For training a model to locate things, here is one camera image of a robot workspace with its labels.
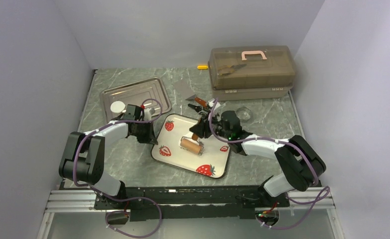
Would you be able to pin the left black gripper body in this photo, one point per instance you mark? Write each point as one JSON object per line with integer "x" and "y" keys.
{"x": 143, "y": 132}

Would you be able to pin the brown translucent tool box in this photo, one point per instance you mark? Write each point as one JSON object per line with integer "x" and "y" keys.
{"x": 251, "y": 72}

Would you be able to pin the strawberry pattern white tray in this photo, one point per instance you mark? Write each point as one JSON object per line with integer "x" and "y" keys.
{"x": 205, "y": 156}

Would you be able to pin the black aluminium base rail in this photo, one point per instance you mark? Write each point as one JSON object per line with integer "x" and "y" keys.
{"x": 149, "y": 203}

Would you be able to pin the spatula with wooden handle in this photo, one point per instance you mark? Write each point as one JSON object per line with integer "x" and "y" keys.
{"x": 198, "y": 100}

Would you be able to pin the yellow small object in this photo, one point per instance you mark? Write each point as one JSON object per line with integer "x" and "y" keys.
{"x": 202, "y": 67}

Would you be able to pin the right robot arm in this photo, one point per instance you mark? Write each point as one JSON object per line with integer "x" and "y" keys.
{"x": 300, "y": 164}

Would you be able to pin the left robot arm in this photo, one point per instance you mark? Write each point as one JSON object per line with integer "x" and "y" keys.
{"x": 83, "y": 158}

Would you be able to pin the flat round dough wrapper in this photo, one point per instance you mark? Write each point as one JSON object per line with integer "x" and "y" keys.
{"x": 117, "y": 107}

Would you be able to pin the wooden rolling pin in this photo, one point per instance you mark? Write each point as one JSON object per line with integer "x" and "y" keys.
{"x": 192, "y": 145}

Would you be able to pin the steel baking tray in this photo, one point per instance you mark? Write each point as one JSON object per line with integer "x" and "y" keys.
{"x": 135, "y": 94}

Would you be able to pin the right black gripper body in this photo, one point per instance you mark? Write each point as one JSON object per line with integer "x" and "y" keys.
{"x": 217, "y": 127}

